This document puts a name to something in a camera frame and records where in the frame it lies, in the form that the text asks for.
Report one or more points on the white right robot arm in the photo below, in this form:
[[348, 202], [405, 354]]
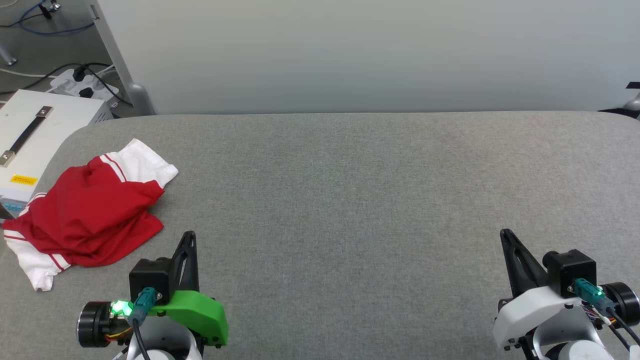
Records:
[[580, 350]]

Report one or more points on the red and white jersey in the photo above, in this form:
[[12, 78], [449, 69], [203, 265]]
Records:
[[90, 210]]

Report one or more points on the grey partition post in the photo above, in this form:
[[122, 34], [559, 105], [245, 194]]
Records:
[[112, 50]]

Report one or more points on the black right wrist motor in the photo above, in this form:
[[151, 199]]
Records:
[[625, 297]]

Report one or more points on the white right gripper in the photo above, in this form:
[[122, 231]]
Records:
[[540, 310]]

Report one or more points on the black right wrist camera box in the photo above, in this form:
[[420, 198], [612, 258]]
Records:
[[570, 270]]

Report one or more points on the grey metal foot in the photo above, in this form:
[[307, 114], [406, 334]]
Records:
[[633, 104]]

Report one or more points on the white power strip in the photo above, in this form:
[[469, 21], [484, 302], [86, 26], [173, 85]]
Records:
[[62, 82]]

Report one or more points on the grey fabric sofa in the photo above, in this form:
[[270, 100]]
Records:
[[325, 225]]

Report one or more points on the black left wrist motor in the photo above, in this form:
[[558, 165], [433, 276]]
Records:
[[90, 325]]

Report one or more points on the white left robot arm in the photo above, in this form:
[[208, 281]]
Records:
[[175, 332]]

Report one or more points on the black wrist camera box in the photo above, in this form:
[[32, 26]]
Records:
[[150, 275], [570, 270]]

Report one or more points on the grey metal table leg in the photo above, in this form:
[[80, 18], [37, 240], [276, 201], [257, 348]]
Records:
[[7, 57]]

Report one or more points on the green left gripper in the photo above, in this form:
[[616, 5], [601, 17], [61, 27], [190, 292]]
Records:
[[200, 312]]

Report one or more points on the yellow warning label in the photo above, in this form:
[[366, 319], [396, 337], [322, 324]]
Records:
[[23, 180]]

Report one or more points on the white partition panel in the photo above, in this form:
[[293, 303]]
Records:
[[375, 55]]

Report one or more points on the black wrist motor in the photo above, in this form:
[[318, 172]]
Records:
[[90, 325], [625, 297]]

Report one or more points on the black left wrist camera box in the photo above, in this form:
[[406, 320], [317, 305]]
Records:
[[150, 275]]

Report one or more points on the white equipment box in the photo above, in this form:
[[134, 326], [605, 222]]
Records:
[[60, 120]]

